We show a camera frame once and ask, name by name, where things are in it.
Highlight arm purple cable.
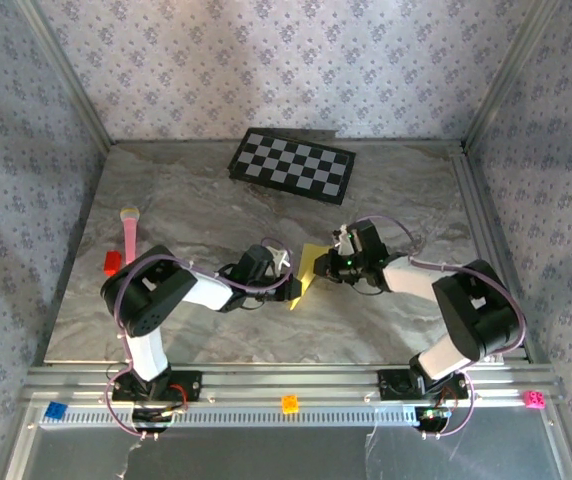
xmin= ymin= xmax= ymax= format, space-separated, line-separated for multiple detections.
xmin=104 ymin=237 xmax=295 ymax=442
xmin=353 ymin=214 xmax=527 ymax=440

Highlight black grey checkerboard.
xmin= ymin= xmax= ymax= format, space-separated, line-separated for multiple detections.
xmin=228 ymin=128 xmax=358 ymax=206

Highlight red toy brick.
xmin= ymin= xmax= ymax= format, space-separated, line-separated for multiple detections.
xmin=103 ymin=249 xmax=123 ymax=278

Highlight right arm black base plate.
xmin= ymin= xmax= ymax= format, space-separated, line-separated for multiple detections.
xmin=378 ymin=368 xmax=470 ymax=401

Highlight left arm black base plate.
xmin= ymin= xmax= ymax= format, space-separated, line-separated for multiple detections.
xmin=111 ymin=370 xmax=202 ymax=402

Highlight aluminium side rail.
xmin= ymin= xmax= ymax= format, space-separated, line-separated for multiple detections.
xmin=448 ymin=144 xmax=540 ymax=365

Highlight aluminium frame post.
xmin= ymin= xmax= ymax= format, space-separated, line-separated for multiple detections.
xmin=15 ymin=0 xmax=113 ymax=149
xmin=460 ymin=0 xmax=565 ymax=151

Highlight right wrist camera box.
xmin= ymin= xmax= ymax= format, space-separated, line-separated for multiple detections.
xmin=333 ymin=224 xmax=356 ymax=254

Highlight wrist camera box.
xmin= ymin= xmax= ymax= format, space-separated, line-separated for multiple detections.
xmin=265 ymin=246 xmax=293 ymax=275
xmin=333 ymin=224 xmax=356 ymax=254

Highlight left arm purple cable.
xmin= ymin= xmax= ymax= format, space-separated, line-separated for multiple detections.
xmin=104 ymin=237 xmax=295 ymax=442

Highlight aluminium mounting rail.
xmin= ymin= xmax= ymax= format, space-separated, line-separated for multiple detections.
xmin=20 ymin=364 xmax=565 ymax=406

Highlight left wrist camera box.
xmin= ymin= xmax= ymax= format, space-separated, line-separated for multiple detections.
xmin=265 ymin=246 xmax=293 ymax=275

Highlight yellow square paper sheet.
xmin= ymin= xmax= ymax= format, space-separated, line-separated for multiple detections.
xmin=288 ymin=243 xmax=336 ymax=312

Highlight grey slotted cable duct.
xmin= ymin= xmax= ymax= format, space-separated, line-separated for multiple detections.
xmin=39 ymin=403 xmax=420 ymax=429

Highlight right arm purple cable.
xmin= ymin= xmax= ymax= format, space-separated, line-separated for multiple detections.
xmin=353 ymin=214 xmax=527 ymax=440

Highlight grey metal sheet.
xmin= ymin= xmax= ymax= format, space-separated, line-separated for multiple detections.
xmin=5 ymin=404 xmax=572 ymax=480

